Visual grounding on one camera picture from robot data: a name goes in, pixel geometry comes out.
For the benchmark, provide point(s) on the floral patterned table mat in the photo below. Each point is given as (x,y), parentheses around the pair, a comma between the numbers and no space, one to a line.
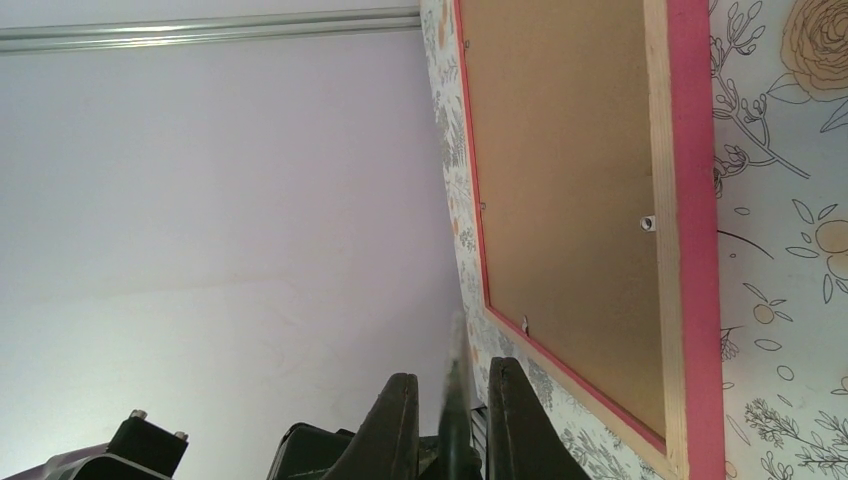
(779,76)

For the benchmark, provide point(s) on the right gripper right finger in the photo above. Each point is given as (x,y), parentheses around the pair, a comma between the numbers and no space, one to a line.
(522,444)

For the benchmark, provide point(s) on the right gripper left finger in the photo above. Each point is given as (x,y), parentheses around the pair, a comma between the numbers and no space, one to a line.
(386,446)

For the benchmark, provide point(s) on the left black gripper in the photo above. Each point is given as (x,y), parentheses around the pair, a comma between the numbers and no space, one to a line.
(140,449)

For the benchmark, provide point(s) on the pink picture frame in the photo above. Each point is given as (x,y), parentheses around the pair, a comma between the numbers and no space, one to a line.
(591,146)

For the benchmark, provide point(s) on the aluminium corner wall profile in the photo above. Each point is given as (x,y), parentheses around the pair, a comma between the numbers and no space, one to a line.
(108,36)

